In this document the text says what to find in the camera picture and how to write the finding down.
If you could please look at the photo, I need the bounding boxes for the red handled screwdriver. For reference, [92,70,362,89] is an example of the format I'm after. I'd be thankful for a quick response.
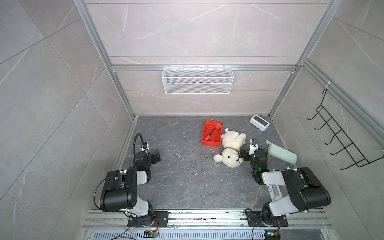
[204,126,220,141]

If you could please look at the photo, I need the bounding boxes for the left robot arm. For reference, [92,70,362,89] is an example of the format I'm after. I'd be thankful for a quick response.
[93,133,161,221]

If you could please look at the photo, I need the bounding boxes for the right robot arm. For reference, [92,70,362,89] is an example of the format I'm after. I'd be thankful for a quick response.
[238,142,332,226]

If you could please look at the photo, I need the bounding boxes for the red plastic bin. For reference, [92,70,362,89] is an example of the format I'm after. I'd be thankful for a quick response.
[202,121,223,147]

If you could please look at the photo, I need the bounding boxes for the pale green bottle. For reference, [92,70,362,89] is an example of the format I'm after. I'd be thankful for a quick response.
[265,140,298,165]

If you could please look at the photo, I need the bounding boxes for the white plush bear toy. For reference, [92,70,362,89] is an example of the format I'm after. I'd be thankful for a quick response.
[214,130,247,168]

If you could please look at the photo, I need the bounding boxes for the white digital clock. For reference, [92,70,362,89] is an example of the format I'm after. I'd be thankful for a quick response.
[250,115,270,132]

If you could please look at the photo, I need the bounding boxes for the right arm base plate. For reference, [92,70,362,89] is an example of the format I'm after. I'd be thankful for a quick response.
[244,209,289,227]

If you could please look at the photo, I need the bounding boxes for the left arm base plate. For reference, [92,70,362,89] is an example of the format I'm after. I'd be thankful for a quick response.
[127,211,169,228]

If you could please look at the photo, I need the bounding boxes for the aluminium front rail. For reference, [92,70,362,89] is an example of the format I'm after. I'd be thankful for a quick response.
[81,209,333,230]

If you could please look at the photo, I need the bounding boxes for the white wire mesh basket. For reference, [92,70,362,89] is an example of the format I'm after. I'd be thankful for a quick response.
[162,67,234,95]

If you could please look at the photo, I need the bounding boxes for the black wire hook rack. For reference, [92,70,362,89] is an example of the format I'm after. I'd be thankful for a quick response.
[307,89,384,170]

